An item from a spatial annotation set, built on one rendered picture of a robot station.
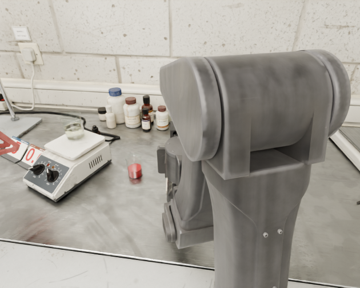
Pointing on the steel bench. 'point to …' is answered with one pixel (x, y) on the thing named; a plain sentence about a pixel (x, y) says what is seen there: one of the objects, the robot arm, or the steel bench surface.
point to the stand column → (2, 88)
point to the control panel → (40, 180)
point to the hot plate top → (79, 147)
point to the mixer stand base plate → (20, 126)
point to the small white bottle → (110, 117)
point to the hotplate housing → (76, 170)
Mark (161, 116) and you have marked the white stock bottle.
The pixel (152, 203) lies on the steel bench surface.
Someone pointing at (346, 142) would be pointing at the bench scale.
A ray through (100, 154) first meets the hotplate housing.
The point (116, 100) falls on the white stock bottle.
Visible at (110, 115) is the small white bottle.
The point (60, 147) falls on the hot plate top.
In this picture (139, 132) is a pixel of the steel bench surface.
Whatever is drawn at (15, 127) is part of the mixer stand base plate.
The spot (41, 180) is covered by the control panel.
